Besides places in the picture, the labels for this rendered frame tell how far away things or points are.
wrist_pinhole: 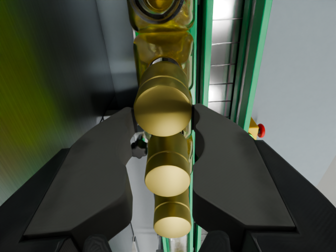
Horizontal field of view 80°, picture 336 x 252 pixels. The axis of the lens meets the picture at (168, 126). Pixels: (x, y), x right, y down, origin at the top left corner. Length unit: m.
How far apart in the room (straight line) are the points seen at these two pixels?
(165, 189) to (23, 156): 0.12
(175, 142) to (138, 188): 0.44
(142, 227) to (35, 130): 0.58
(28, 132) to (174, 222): 0.15
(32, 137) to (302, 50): 0.58
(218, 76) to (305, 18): 0.26
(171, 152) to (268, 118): 0.53
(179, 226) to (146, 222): 0.53
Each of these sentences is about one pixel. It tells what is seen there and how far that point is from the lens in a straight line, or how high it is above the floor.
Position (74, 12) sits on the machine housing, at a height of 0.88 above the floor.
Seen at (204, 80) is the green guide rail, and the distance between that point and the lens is 0.32.
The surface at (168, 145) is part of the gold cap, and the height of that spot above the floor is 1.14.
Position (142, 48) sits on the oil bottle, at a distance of 0.18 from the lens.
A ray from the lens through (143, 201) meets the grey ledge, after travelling 0.64.
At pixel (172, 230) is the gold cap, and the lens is 0.20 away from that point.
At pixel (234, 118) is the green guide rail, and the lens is 0.43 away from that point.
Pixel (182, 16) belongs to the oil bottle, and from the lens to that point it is 0.18.
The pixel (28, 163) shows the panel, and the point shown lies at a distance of 0.21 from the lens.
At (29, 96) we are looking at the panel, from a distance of 0.22.
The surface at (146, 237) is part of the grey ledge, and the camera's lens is 0.80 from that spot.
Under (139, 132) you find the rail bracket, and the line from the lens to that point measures 0.36.
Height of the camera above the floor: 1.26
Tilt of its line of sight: 58 degrees down
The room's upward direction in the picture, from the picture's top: 180 degrees clockwise
